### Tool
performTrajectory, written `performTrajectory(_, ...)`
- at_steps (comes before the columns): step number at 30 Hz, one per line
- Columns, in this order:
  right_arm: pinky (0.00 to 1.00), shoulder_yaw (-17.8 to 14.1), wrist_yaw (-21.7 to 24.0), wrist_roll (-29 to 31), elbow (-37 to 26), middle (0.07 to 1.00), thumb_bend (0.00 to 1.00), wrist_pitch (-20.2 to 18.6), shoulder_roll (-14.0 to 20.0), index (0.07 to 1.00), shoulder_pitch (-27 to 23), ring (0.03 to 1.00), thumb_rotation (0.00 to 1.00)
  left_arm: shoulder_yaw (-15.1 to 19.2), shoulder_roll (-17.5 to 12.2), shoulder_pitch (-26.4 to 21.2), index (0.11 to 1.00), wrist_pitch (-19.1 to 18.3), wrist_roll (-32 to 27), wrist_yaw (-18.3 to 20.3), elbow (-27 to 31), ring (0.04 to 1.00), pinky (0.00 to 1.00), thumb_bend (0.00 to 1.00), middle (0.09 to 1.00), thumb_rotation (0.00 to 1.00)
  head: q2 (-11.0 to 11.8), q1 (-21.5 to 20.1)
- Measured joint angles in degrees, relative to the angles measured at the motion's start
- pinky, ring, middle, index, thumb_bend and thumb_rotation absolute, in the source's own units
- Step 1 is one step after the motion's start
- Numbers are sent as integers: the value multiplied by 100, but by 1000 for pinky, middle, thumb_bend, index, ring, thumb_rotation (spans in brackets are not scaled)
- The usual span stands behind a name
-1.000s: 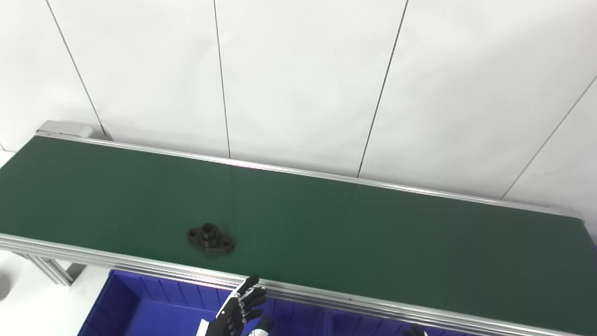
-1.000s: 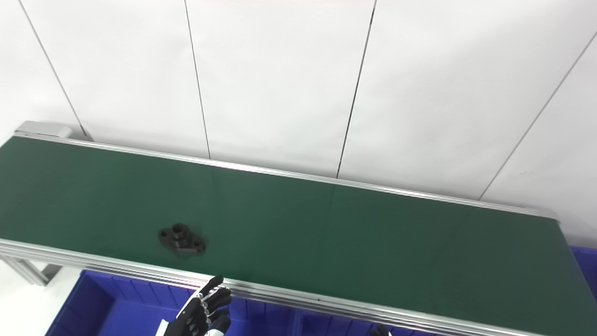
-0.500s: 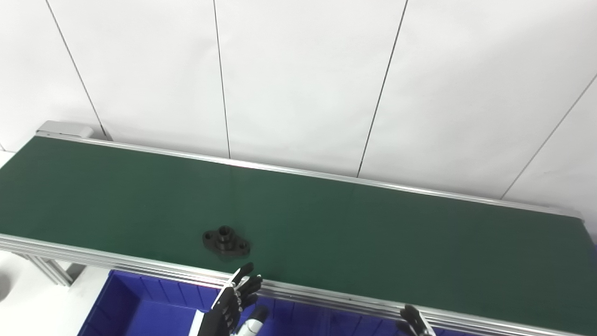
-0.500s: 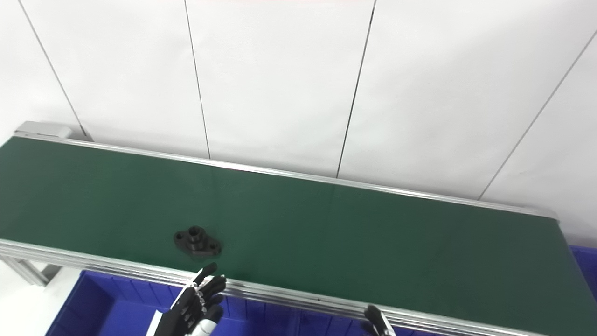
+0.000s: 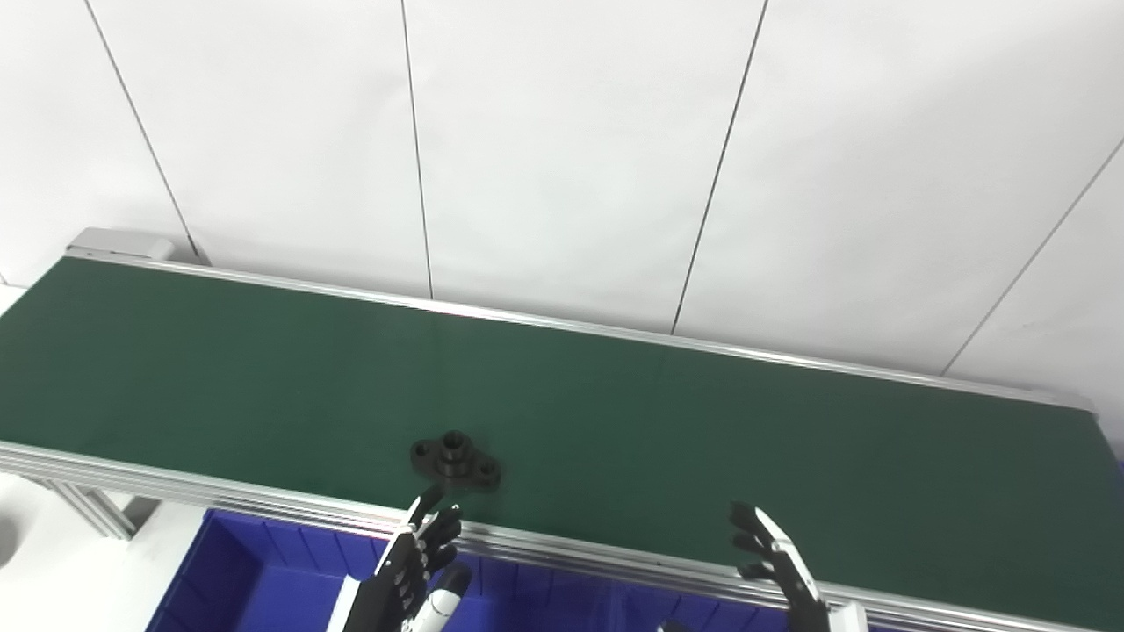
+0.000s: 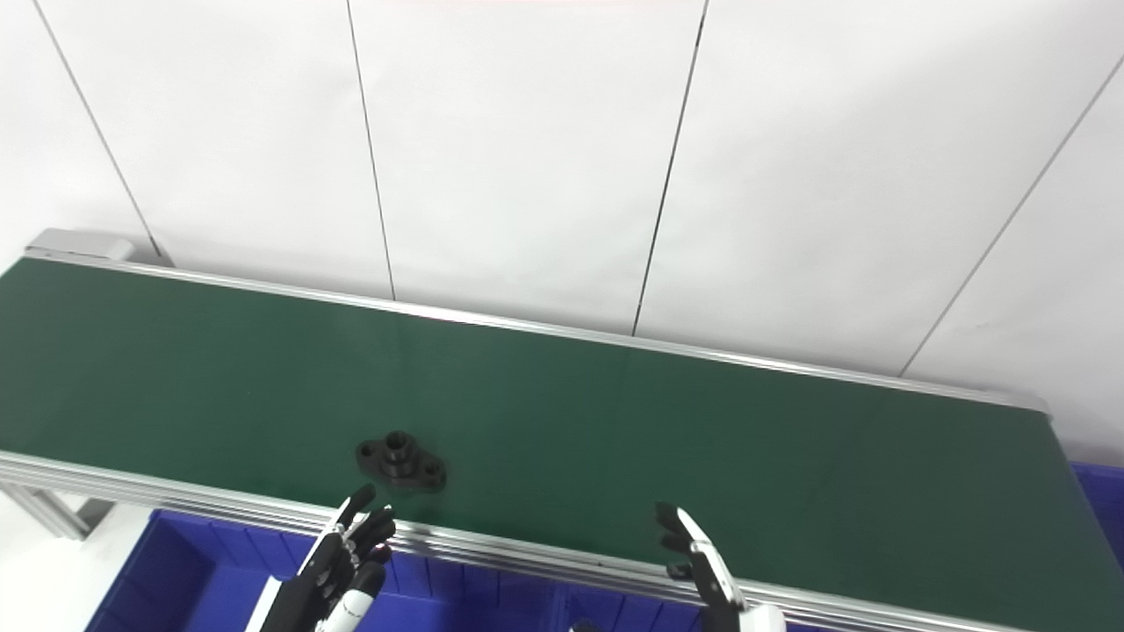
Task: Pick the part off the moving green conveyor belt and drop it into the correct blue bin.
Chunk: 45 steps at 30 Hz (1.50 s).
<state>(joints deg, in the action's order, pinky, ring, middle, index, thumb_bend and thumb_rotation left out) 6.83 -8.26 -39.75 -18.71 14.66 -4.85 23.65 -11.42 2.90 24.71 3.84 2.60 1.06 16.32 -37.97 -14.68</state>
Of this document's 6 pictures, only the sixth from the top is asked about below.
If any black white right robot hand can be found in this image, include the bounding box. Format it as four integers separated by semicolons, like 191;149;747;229
654;502;788;632

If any large blue plastic bin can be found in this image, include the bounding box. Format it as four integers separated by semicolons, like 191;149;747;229
85;510;563;632
1071;462;1124;571
553;579;708;632

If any black flange part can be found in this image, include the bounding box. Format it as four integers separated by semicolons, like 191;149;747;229
355;430;448;493

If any aluminium conveyor leg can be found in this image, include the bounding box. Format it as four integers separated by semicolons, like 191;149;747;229
0;483;116;540

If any green conveyor belt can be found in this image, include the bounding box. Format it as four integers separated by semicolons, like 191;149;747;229
0;248;1124;632
0;257;1124;632

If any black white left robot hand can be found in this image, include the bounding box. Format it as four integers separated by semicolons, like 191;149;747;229
259;484;397;632

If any grey conveyor end housing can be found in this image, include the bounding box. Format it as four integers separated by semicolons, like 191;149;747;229
24;228;135;262

